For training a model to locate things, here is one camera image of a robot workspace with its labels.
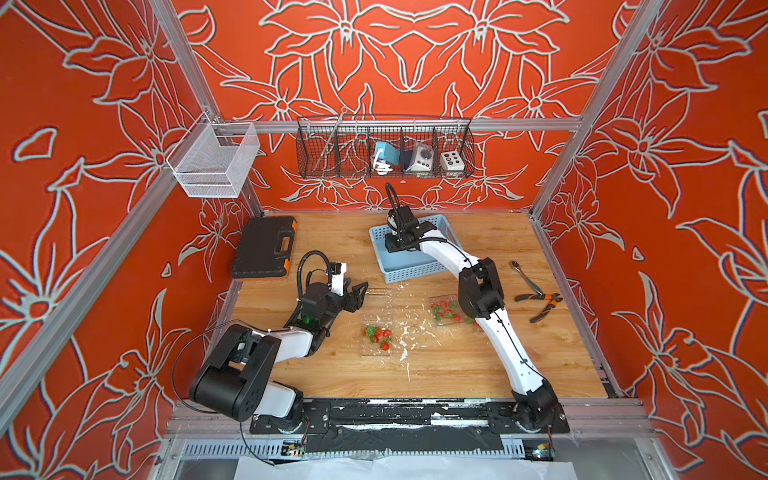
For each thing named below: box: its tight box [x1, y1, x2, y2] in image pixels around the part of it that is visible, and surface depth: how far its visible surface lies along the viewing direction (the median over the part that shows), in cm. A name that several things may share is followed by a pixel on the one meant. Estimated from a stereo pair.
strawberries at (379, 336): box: [364, 326, 393, 351], surface depth 87 cm
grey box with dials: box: [406, 142, 434, 172], surface depth 94 cm
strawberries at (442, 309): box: [431, 300, 461, 323], surface depth 93 cm
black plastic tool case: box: [232, 216, 297, 278], surface depth 106 cm
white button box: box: [440, 150, 465, 171], surface depth 96 cm
